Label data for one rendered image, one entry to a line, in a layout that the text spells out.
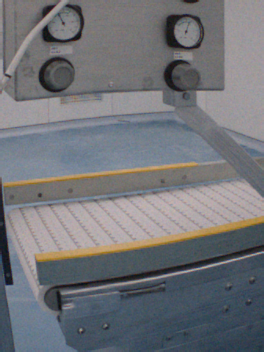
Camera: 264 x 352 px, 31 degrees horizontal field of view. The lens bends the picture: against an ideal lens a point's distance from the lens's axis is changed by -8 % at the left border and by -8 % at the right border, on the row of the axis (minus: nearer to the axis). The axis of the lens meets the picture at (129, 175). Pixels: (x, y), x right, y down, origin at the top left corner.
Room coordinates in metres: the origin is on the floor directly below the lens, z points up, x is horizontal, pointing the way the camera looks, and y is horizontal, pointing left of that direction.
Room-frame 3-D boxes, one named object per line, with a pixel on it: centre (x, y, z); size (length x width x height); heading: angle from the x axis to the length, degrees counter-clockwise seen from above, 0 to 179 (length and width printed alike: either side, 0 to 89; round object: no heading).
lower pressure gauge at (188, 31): (0.48, -0.05, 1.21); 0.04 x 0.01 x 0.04; 112
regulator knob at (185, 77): (0.47, -0.05, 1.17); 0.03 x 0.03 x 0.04; 22
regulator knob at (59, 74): (0.43, 0.06, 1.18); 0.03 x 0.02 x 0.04; 112
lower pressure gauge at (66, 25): (0.43, 0.06, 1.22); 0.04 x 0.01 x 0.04; 112
